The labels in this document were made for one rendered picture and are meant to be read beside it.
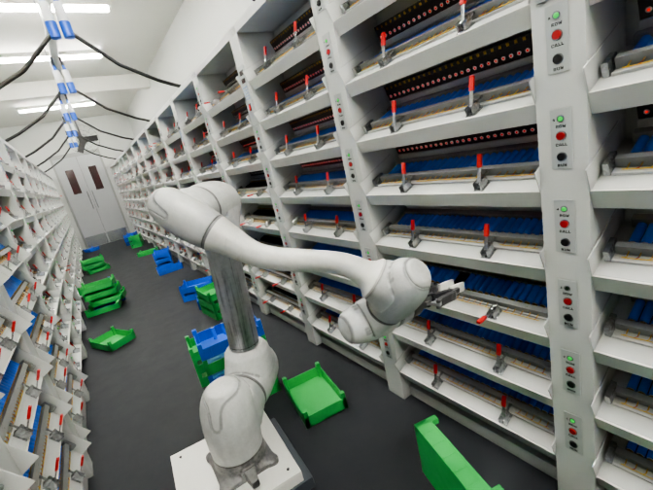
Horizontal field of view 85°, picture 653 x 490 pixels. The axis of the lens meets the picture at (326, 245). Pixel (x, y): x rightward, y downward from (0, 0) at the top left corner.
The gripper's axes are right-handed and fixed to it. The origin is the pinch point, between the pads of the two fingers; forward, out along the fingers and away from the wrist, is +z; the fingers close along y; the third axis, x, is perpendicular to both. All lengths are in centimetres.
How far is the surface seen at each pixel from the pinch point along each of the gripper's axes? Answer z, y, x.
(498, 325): 3.0, -13.4, 9.2
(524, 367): 9.7, -17.5, 23.5
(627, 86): -4, -42, -48
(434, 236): 5.7, 10.6, -13.9
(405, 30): 6, 19, -80
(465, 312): 2.7, -3.0, 8.3
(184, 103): -11, 244, -103
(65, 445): -115, 96, 57
